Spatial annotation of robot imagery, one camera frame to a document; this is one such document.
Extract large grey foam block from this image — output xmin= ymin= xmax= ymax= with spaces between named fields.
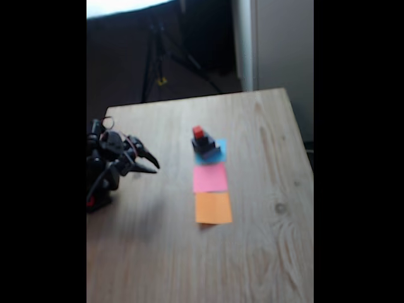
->
xmin=195 ymin=146 xmax=222 ymax=162

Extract blue paper sheet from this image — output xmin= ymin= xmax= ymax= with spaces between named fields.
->
xmin=194 ymin=138 xmax=228 ymax=165

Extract red and black table clamp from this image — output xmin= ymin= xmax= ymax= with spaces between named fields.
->
xmin=86 ymin=192 xmax=114 ymax=213

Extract medium dark foam block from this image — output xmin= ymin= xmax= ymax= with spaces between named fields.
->
xmin=191 ymin=138 xmax=217 ymax=153

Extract black tripod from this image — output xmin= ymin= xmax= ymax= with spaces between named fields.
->
xmin=141 ymin=21 xmax=224 ymax=104

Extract pink paper sheet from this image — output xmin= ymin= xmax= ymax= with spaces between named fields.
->
xmin=193 ymin=163 xmax=229 ymax=194

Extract white cabinet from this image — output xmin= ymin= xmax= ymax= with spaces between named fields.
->
xmin=232 ymin=0 xmax=314 ymax=143

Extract orange paper sheet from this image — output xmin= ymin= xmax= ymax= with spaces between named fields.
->
xmin=195 ymin=191 xmax=234 ymax=225

